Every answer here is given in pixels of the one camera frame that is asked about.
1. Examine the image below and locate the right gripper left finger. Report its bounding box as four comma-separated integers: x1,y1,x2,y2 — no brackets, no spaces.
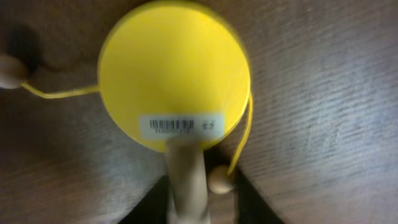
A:
118,175,169,224

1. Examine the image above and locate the yellow wooden rattle drum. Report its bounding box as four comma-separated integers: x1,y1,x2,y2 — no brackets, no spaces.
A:
1,1,249,223

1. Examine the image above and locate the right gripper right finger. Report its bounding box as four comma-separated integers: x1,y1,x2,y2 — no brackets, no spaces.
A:
234,169,285,224

